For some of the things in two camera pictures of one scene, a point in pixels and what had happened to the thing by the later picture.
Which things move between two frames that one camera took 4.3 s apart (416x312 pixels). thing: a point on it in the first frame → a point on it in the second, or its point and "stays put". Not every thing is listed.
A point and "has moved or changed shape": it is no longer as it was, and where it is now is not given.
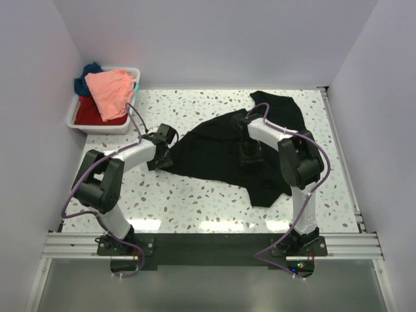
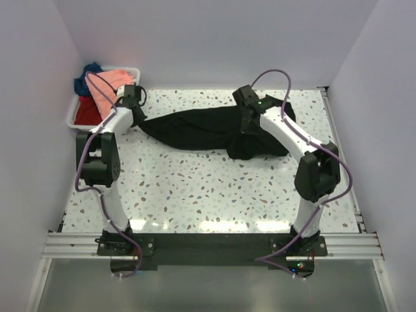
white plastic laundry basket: x=105 y=129 stays put
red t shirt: x=88 y=114 stays put
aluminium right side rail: x=356 y=210 stays put
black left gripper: x=166 y=162 → x=143 y=117
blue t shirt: x=80 y=84 stays put
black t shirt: x=213 y=149 has moved or changed shape
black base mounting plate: x=132 y=253 stays put
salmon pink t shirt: x=110 y=90 stays put
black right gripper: x=247 y=160 → x=247 y=130
